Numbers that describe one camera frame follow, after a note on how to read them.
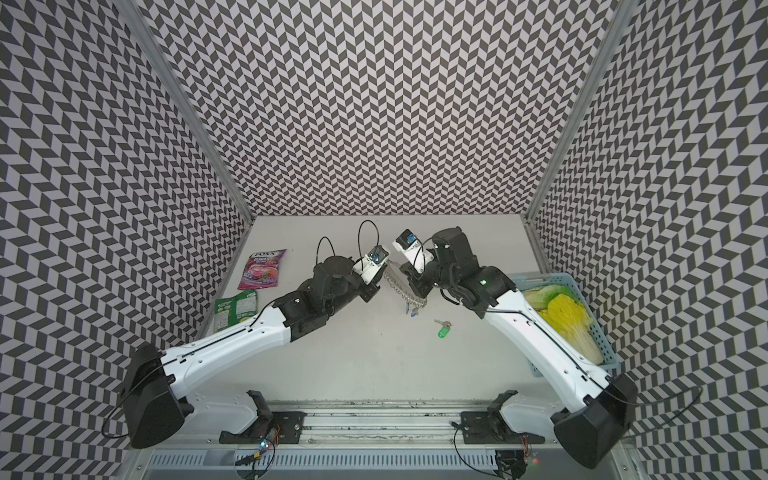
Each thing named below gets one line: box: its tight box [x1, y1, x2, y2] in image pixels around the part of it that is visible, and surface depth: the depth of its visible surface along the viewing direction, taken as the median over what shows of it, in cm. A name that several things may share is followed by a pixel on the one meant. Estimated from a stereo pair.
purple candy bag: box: [237, 249, 287, 290], surface depth 101 cm
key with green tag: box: [433, 319, 452, 339], surface depth 91 cm
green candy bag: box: [213, 290, 257, 334], surface depth 93 cm
